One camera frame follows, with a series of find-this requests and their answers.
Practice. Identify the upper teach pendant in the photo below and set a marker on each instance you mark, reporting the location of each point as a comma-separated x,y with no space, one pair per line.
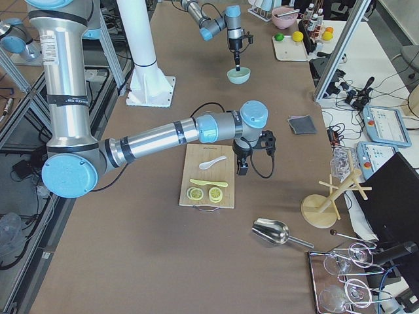
385,125

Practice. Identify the steel scoop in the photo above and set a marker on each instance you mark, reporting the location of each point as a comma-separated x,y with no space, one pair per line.
276,232

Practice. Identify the upper wine glass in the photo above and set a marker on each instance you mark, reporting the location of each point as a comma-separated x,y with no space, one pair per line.
342,260

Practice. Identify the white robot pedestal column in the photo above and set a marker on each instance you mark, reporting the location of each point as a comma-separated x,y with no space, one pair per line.
149,86

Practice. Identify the stacked lemon slices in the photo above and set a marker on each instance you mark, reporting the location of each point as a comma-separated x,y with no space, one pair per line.
215,194

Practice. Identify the black power strip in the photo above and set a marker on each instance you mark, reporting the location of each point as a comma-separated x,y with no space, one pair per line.
334,86

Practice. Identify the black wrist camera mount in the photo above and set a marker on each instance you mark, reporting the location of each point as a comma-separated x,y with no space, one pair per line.
249,37
267,141

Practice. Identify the grey folded cloth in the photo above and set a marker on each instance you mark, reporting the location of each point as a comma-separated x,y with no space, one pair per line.
302,125

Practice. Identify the yellow lemon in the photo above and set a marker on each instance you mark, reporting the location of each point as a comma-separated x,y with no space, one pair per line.
297,36
327,36

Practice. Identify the clear plastic container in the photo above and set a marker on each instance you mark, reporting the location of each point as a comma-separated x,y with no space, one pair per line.
340,162

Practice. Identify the white ceramic spoon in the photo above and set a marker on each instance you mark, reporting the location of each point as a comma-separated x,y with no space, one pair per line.
210,163

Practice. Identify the pink bowl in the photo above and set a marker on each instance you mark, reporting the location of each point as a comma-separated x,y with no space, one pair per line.
283,17

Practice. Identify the beige rabbit tray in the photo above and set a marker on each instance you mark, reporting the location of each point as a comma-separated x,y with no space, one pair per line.
289,50

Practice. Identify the black monitor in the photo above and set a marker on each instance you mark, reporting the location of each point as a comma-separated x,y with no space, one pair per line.
392,206

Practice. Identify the green lime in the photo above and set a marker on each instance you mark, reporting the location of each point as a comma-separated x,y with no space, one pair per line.
279,37

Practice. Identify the bottle rack with bottles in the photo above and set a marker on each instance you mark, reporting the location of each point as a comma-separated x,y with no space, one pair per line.
311,27

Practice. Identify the teach pendant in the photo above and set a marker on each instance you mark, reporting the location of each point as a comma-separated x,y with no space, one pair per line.
372,156
385,125

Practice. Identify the yellow plastic knife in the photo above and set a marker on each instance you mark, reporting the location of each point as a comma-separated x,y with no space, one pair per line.
205,183

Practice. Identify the aluminium frame post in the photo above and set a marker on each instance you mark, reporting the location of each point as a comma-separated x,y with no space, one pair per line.
348,31

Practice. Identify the wire glass rack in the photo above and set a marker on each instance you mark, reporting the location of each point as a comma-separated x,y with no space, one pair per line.
321,279

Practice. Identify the wine glass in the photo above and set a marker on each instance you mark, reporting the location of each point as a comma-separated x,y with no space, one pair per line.
353,295
342,260

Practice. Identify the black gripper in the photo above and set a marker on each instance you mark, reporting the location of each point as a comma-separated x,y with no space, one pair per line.
241,150
234,45

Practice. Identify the wooden mug tree stand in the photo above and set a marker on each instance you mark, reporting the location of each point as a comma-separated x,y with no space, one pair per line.
321,211

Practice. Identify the light green bowl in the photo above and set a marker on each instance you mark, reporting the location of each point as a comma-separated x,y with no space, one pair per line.
239,77

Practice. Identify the lower teach pendant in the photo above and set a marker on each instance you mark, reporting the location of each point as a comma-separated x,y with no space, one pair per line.
372,156

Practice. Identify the lemon slice near handle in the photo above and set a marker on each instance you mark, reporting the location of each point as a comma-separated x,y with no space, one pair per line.
194,193

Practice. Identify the lower wine glass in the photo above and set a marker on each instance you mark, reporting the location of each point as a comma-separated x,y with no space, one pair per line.
353,295

